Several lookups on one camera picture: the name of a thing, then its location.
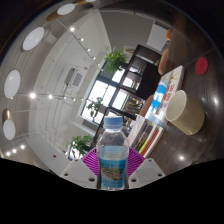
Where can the potted green plant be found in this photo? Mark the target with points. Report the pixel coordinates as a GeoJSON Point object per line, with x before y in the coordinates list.
{"type": "Point", "coordinates": [81, 143]}
{"type": "Point", "coordinates": [95, 106]}

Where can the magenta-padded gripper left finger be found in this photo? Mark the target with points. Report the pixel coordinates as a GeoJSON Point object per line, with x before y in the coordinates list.
{"type": "Point", "coordinates": [78, 171]}

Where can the large bushy potted plant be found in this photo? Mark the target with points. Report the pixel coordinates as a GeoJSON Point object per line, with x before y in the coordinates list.
{"type": "Point", "coordinates": [115, 61]}

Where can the white ceiling air conditioner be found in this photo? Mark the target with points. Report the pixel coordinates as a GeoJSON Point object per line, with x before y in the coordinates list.
{"type": "Point", "coordinates": [74, 78]}

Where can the large blue white cover book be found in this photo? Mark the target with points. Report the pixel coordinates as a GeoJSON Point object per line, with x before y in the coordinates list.
{"type": "Point", "coordinates": [166, 93]}

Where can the dark open shelf unit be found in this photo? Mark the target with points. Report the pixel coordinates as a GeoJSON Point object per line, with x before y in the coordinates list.
{"type": "Point", "coordinates": [146, 76]}

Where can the cream round cup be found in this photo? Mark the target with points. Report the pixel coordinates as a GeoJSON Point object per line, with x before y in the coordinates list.
{"type": "Point", "coordinates": [188, 116]}

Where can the stack of books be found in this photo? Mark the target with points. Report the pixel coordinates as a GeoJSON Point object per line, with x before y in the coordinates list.
{"type": "Point", "coordinates": [146, 135]}

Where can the flat round red coaster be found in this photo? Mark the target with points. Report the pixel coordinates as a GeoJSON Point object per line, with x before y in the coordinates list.
{"type": "Point", "coordinates": [201, 66]}

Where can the group of ceiling lights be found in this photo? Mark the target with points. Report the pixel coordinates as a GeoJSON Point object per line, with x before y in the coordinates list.
{"type": "Point", "coordinates": [33, 38]}

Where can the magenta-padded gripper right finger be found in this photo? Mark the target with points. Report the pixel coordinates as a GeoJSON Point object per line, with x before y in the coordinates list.
{"type": "Point", "coordinates": [146, 171]}

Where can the white wall board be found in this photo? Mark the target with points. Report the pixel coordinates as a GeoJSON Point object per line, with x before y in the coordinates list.
{"type": "Point", "coordinates": [156, 36]}

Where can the clear blue-capped water bottle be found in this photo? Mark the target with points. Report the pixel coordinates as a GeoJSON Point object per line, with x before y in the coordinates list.
{"type": "Point", "coordinates": [112, 156]}

